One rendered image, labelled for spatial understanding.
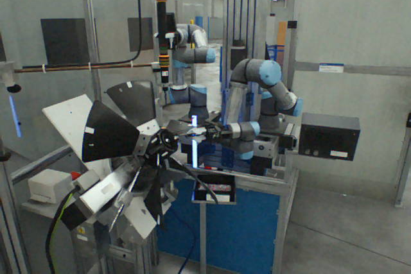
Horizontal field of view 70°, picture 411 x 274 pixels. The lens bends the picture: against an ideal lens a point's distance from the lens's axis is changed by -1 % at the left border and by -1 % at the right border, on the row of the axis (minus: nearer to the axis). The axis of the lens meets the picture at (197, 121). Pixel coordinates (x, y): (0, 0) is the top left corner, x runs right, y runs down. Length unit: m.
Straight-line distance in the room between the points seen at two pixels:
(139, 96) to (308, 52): 1.92
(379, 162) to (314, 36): 1.33
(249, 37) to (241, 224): 1.19
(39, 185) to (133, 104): 0.62
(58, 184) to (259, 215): 1.12
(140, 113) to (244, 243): 1.10
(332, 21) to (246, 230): 1.91
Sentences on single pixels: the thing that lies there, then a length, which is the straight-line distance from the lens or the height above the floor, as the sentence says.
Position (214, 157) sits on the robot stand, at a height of 0.78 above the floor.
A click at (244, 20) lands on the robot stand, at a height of 1.70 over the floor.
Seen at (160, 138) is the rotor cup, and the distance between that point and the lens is 1.24.
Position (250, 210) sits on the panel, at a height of 0.63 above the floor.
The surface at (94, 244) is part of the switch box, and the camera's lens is 1.56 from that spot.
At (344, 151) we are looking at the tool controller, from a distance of 1.59.
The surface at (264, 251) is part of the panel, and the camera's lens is 2.02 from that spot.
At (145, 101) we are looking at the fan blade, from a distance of 1.38.
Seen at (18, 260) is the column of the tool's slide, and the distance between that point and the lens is 1.69.
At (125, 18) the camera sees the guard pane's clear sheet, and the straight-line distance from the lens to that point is 2.35.
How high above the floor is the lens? 1.71
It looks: 19 degrees down
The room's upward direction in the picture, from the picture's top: straight up
